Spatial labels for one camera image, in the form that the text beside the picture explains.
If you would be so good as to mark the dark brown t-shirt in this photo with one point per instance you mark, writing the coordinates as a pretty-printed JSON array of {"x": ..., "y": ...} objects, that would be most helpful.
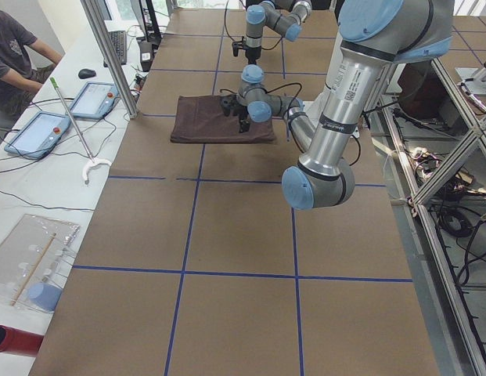
[{"x": 200, "y": 119}]

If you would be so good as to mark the clear plastic bag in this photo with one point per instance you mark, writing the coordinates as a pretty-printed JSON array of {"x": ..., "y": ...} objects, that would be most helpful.
[{"x": 37, "y": 250}]

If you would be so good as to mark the seated person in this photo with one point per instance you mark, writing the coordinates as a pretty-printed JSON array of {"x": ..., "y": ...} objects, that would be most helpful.
[{"x": 19, "y": 81}]

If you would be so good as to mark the teach pendant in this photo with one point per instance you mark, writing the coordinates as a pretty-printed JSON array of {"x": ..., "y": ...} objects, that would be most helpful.
[
  {"x": 39, "y": 136},
  {"x": 94, "y": 101}
]

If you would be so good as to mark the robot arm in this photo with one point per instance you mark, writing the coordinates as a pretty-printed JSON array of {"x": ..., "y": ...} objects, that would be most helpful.
[
  {"x": 283, "y": 17},
  {"x": 372, "y": 34}
]

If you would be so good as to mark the black keyboard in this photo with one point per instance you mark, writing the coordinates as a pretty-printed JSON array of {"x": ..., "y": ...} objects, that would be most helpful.
[{"x": 119, "y": 43}]

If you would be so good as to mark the far teach pendant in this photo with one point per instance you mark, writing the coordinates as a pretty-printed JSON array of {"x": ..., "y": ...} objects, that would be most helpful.
[{"x": 94, "y": 101}]

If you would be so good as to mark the aluminium frame post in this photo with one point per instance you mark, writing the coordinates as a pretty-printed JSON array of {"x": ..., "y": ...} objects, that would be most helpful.
[{"x": 95, "y": 18}]

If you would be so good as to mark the white reacher grabber stick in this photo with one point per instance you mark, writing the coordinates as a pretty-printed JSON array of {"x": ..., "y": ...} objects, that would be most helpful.
[{"x": 93, "y": 161}]

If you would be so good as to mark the black computer mouse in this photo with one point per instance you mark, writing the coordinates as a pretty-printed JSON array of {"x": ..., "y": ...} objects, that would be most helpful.
[{"x": 86, "y": 73}]

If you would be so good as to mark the blue plastic cup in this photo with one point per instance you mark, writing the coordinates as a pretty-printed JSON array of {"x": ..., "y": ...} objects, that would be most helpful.
[{"x": 45, "y": 296}]

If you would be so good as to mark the red cylinder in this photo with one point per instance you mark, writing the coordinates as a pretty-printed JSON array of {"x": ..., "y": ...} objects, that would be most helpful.
[{"x": 18, "y": 342}]

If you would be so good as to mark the near teach pendant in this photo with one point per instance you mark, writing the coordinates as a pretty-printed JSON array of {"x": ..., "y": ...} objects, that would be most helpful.
[{"x": 39, "y": 136}]

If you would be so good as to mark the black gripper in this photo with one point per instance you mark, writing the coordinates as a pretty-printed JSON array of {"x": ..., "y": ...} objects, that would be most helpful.
[
  {"x": 251, "y": 52},
  {"x": 242, "y": 116}
]

